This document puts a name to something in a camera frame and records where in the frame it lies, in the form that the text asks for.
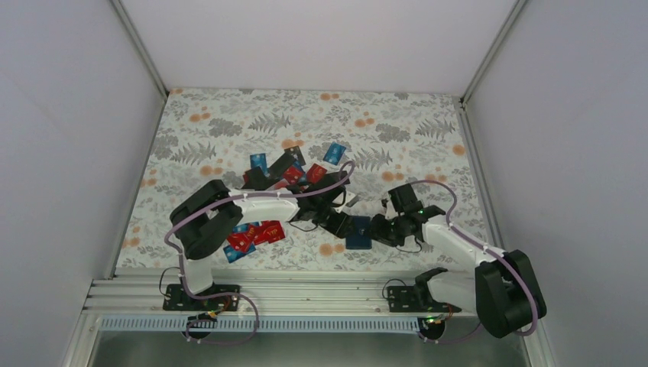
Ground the dark blue card holder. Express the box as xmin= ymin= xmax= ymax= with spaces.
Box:
xmin=345 ymin=216 xmax=372 ymax=251

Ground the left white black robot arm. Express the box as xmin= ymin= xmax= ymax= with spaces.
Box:
xmin=164 ymin=171 xmax=353 ymax=310

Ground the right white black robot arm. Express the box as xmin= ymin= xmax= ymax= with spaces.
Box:
xmin=368 ymin=183 xmax=547 ymax=338

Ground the red card centre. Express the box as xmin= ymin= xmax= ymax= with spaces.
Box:
xmin=306 ymin=164 xmax=328 ymax=184

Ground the red VIP card front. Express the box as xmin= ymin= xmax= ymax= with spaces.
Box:
xmin=250 ymin=221 xmax=286 ymax=245

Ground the light blue card far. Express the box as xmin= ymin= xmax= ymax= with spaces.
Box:
xmin=323 ymin=142 xmax=346 ymax=165

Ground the black card top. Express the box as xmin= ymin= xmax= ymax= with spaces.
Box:
xmin=284 ymin=146 xmax=306 ymax=167

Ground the blue card upper left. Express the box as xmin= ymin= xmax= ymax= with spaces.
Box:
xmin=249 ymin=153 xmax=269 ymax=176

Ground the red card left pile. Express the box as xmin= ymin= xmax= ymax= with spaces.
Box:
xmin=227 ymin=232 xmax=255 ymax=250

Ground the blue card front bottom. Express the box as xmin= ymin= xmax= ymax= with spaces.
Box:
xmin=223 ymin=244 xmax=256 ymax=264

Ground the floral patterned table mat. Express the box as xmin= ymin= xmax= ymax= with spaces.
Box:
xmin=118 ymin=89 xmax=489 ymax=268

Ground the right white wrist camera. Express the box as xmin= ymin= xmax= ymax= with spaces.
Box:
xmin=381 ymin=199 xmax=398 ymax=220

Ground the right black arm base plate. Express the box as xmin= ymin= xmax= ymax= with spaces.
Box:
xmin=383 ymin=285 xmax=462 ymax=313

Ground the aluminium mounting rail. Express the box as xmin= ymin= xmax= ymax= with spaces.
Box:
xmin=83 ymin=268 xmax=538 ymax=317

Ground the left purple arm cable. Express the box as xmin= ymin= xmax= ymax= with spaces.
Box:
xmin=163 ymin=161 xmax=356 ymax=347

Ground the perforated grey cable duct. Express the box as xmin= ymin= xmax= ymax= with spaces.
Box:
xmin=99 ymin=315 xmax=420 ymax=334

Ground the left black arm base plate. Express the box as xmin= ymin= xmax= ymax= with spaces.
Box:
xmin=162 ymin=284 xmax=239 ymax=312

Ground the right aluminium frame post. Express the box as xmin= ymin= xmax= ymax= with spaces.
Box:
xmin=460 ymin=0 xmax=529 ymax=108

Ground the aluminium corner frame post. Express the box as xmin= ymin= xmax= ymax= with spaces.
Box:
xmin=109 ymin=0 xmax=168 ymax=99

